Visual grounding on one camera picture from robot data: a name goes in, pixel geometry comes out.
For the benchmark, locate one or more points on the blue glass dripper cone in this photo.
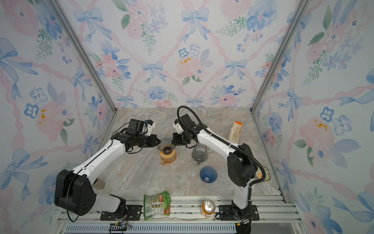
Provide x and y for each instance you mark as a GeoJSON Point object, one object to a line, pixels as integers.
{"type": "Point", "coordinates": [208, 174]}

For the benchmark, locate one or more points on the aluminium rail frame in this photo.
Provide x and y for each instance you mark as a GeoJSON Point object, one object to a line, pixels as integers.
{"type": "Point", "coordinates": [272, 215]}

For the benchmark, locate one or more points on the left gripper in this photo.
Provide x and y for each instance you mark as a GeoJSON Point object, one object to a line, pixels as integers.
{"type": "Point", "coordinates": [153, 137]}

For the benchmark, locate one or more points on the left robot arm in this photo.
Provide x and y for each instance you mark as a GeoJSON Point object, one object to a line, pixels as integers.
{"type": "Point", "coordinates": [74, 189]}

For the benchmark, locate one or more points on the grey glass dripper cone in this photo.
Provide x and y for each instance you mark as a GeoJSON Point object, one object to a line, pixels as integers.
{"type": "Point", "coordinates": [165, 142]}

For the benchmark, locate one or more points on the grey glass carafe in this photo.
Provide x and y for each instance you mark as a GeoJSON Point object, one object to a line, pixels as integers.
{"type": "Point", "coordinates": [199, 153]}

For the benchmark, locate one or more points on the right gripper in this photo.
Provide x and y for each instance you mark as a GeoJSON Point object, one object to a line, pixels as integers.
{"type": "Point", "coordinates": [176, 142]}

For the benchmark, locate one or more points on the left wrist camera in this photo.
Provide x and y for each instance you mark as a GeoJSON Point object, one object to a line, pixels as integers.
{"type": "Point", "coordinates": [150, 125]}

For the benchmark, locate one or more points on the orange soda can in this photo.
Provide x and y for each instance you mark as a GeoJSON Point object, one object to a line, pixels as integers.
{"type": "Point", "coordinates": [207, 208]}

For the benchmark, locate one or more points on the small patterned dish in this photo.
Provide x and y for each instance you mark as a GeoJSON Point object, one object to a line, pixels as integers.
{"type": "Point", "coordinates": [259, 174]}

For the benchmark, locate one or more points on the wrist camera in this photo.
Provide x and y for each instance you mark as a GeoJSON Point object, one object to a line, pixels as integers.
{"type": "Point", "coordinates": [150, 125]}
{"type": "Point", "coordinates": [177, 127]}

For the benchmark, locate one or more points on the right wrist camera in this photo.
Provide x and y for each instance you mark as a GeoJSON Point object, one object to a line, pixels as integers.
{"type": "Point", "coordinates": [177, 127]}

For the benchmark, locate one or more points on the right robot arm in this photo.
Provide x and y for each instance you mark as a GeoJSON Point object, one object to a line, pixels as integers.
{"type": "Point", "coordinates": [243, 169]}

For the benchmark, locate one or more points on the coffee filter paper pack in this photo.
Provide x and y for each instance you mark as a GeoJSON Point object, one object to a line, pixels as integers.
{"type": "Point", "coordinates": [235, 132]}

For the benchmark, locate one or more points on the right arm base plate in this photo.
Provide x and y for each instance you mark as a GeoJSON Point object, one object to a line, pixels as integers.
{"type": "Point", "coordinates": [232, 213]}

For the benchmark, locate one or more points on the orange glass carafe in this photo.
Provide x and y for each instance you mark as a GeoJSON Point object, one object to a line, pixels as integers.
{"type": "Point", "coordinates": [170, 158]}

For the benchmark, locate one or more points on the green snack bag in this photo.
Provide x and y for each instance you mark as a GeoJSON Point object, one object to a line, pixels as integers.
{"type": "Point", "coordinates": [158, 204]}

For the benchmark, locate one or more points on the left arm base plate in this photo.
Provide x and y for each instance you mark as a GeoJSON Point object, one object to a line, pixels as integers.
{"type": "Point", "coordinates": [132, 213]}

